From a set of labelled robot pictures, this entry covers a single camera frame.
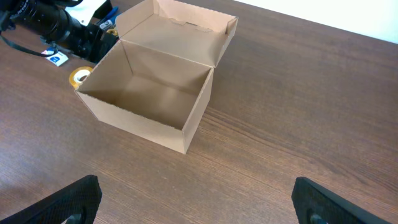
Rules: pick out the blue white staples box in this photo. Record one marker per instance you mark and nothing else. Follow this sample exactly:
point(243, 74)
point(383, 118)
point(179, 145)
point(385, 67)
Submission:
point(57, 59)

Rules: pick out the blue ballpoint pen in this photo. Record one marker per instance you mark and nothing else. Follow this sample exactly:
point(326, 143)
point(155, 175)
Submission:
point(108, 16)

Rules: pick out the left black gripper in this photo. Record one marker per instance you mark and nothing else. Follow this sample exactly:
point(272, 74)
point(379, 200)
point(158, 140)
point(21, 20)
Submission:
point(90, 43)

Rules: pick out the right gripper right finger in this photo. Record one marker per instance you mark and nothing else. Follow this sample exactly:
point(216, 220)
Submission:
point(315, 204)

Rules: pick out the blue white marker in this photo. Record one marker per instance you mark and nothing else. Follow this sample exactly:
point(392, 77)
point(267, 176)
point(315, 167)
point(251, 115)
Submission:
point(109, 24)

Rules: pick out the brown cardboard box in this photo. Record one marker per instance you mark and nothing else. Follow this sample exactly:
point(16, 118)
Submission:
point(156, 80)

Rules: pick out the yellow adhesive tape roll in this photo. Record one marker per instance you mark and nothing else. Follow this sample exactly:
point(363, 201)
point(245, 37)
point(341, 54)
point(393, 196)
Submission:
point(77, 76)

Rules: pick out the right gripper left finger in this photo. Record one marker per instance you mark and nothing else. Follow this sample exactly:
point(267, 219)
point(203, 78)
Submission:
point(76, 203)

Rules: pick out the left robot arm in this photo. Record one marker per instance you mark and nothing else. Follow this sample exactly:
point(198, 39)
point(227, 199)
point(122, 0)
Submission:
point(62, 24)

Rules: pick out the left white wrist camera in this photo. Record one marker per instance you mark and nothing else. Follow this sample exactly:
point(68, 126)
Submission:
point(88, 9)

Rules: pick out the yellow black correction tape dispenser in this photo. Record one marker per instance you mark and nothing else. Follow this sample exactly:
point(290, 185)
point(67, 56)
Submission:
point(113, 32)

